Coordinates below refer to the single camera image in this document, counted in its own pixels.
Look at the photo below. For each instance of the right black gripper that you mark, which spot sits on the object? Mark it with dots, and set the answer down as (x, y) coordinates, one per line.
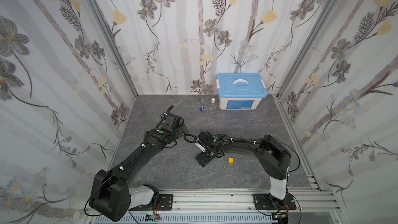
(202, 156)

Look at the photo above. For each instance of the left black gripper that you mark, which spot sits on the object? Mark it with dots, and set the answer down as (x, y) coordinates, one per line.
(181, 132)

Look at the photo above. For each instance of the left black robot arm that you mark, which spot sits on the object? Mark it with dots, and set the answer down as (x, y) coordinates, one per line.
(111, 195)

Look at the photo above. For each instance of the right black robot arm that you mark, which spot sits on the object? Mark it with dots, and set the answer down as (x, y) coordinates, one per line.
(273, 156)

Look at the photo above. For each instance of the glass beaker blue liquid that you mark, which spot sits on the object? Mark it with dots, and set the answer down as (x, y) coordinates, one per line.
(202, 105)

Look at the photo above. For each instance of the small clear corked bottle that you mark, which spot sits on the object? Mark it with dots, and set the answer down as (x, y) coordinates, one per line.
(213, 106)

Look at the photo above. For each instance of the blue lid storage box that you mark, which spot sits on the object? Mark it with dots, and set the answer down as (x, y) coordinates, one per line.
(240, 91)

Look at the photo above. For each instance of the small circuit board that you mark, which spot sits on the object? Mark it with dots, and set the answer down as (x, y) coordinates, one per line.
(152, 218)

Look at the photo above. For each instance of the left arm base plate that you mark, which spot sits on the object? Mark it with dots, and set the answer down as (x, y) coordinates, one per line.
(162, 202)

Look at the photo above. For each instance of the white slotted cable duct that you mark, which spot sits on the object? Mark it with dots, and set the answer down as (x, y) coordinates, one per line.
(203, 218)

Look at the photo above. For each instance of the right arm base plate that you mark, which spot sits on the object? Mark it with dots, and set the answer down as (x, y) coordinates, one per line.
(264, 201)

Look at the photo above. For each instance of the aluminium frame rail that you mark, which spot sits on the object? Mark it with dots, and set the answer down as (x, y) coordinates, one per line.
(241, 200)

